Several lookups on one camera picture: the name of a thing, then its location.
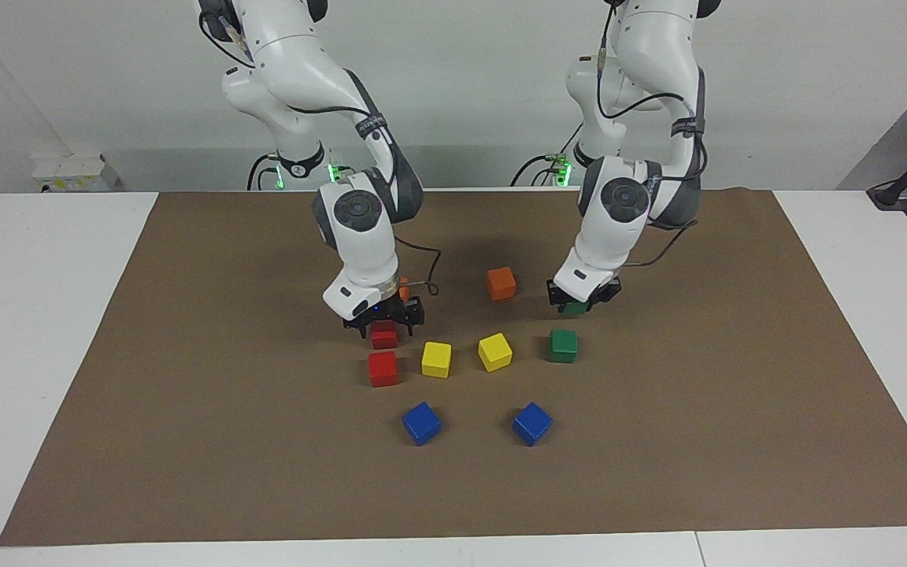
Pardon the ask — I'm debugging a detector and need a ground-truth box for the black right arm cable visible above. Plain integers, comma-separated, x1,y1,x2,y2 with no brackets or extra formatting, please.
198,0,442,298

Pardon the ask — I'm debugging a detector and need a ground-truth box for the brown table mat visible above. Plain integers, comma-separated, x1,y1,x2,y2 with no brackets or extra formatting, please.
0,189,907,547

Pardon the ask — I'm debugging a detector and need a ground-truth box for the blue wooden block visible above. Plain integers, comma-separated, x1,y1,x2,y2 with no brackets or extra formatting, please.
402,401,442,447
511,402,554,448

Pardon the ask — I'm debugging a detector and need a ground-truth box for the black left base cable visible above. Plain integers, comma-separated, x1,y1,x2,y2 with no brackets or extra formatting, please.
510,118,585,188

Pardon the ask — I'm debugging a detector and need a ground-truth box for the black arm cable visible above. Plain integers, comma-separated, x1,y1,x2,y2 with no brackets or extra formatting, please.
198,0,442,298
596,0,708,269

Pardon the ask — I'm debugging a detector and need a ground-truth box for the yellow wooden block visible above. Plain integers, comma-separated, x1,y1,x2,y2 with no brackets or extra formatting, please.
420,341,453,380
477,332,514,373

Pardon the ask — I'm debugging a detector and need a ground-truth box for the white power strip box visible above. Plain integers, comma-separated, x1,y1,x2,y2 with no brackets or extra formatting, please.
31,154,122,194

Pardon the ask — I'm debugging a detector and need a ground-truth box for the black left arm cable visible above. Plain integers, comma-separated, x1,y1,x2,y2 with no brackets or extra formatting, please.
596,0,708,269

